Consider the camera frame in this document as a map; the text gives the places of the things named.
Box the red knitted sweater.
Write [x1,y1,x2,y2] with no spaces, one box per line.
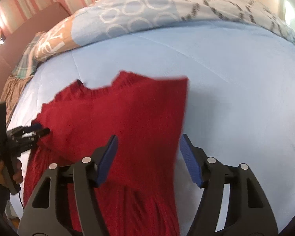
[23,71,188,235]

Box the person's left hand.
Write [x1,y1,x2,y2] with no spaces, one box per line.
[0,159,24,185]

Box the pink headboard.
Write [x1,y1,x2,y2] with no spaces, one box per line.
[0,3,70,97]

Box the brown blanket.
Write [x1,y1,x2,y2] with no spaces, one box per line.
[0,75,33,126]

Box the light blue quilted bedspread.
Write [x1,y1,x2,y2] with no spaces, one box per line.
[9,21,295,231]

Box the patterned blue orange duvet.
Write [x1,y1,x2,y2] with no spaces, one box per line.
[34,0,295,62]

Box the plaid pillow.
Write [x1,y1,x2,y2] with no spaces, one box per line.
[12,31,45,79]

